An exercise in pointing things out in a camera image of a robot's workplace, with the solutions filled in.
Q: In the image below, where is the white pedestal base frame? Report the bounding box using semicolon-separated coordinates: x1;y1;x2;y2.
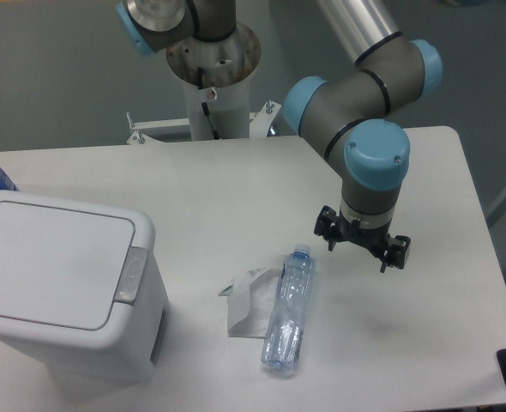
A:
125;100;286;146

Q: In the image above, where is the white paper tissue box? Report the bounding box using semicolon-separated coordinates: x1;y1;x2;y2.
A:
218;267;280;339

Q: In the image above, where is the white plastic trash can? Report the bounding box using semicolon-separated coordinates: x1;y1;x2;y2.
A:
0;191;170;381

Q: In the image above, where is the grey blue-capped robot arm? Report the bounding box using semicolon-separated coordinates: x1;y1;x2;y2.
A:
116;1;443;269

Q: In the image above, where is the clear plastic water bottle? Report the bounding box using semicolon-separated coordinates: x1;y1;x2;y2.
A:
261;244;315;375

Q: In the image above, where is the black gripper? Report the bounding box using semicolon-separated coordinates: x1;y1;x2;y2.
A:
314;205;411;273

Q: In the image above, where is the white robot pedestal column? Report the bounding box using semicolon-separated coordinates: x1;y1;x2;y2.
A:
166;22;262;141

